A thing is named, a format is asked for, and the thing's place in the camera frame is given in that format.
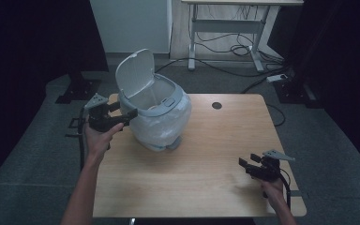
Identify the white cabinet panel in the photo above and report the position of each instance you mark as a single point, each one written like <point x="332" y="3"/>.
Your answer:
<point x="131" y="25"/>

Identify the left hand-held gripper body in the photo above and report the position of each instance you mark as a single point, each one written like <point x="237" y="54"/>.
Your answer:
<point x="100" y="118"/>

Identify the white lidded trash can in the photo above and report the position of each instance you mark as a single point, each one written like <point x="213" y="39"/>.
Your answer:
<point x="136" y="72"/>

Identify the black stand base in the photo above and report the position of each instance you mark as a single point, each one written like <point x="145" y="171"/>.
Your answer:
<point x="79" y="89"/>
<point x="296" y="92"/>

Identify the translucent plastic trash bag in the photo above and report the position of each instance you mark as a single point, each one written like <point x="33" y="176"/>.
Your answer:
<point x="165" y="125"/>

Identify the person's left hand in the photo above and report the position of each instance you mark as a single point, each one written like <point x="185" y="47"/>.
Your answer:
<point x="98" y="142"/>

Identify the dark round table grommet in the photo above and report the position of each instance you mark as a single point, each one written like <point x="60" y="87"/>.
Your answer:
<point x="217" y="105"/>

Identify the white power strip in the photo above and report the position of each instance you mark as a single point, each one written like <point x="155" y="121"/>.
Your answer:
<point x="276" y="78"/>

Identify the white metal frame desk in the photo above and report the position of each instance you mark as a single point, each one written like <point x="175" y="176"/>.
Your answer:
<point x="225" y="26"/>

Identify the person's right hand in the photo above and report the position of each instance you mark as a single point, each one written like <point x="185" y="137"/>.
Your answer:
<point x="272" y="193"/>

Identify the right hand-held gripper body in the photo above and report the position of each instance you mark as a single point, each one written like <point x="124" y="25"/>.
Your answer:
<point x="267" y="170"/>

